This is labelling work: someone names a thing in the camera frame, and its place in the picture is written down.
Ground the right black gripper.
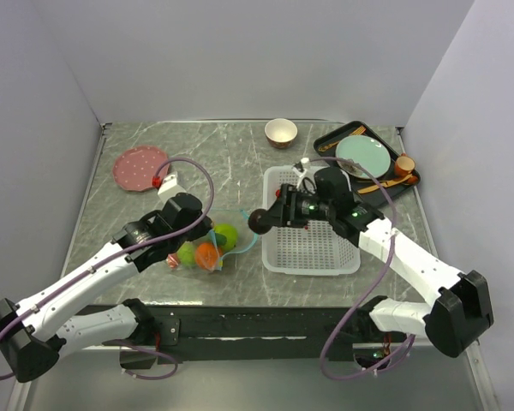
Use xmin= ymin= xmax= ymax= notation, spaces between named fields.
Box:
xmin=258 ymin=183 xmax=334 ymax=229

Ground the dark brown fruit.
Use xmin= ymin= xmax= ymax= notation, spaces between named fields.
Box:
xmin=248 ymin=209 xmax=272 ymax=235

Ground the light green wrinkled fruit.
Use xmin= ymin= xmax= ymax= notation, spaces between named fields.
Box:
xmin=176 ymin=241 xmax=196 ymax=267

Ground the clear zip bag blue zipper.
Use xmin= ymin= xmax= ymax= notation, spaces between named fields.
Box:
xmin=166 ymin=208 xmax=259 ymax=273

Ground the green apple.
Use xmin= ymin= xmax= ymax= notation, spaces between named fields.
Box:
xmin=214 ymin=223 xmax=238 ymax=253

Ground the green chili pepper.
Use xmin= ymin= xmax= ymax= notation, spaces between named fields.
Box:
xmin=215 ymin=234 xmax=227 ymax=247

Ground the watermelon slice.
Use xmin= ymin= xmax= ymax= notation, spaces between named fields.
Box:
xmin=166 ymin=253 xmax=181 ymax=270

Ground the orange fruit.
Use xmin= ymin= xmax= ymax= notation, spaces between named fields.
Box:
xmin=194 ymin=242 xmax=223 ymax=271

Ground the red chili pepper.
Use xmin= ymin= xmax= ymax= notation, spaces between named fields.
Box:
xmin=274 ymin=186 xmax=308 ymax=229

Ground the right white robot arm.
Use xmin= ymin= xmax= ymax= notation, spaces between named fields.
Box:
xmin=248 ymin=167 xmax=493 ymax=358

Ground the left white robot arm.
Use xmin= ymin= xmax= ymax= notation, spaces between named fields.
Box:
xmin=0 ymin=193 xmax=212 ymax=383

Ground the white plastic basket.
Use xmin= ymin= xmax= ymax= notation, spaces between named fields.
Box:
xmin=261 ymin=164 xmax=360 ymax=276

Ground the pink dotted plate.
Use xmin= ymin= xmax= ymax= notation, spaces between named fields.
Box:
xmin=112 ymin=146 xmax=168 ymax=193

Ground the white and red bowl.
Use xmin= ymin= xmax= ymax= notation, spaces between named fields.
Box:
xmin=265 ymin=118 xmax=298 ymax=149

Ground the black tray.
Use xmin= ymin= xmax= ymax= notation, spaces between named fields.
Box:
xmin=314 ymin=121 xmax=420 ymax=207

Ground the light green plate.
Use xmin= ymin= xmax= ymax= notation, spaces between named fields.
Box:
xmin=335 ymin=135 xmax=391 ymax=178

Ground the orange cup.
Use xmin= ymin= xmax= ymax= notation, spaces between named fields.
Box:
xmin=394 ymin=153 xmax=415 ymax=177

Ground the wooden spoon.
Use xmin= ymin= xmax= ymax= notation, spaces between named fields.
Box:
xmin=357 ymin=174 xmax=419 ymax=194

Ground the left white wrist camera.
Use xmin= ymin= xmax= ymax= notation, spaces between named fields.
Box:
xmin=152 ymin=171 xmax=186 ymax=203

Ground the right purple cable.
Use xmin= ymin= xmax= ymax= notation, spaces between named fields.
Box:
xmin=319 ymin=156 xmax=416 ymax=382

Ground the aluminium rail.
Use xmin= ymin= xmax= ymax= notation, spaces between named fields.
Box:
xmin=350 ymin=325 xmax=483 ymax=348

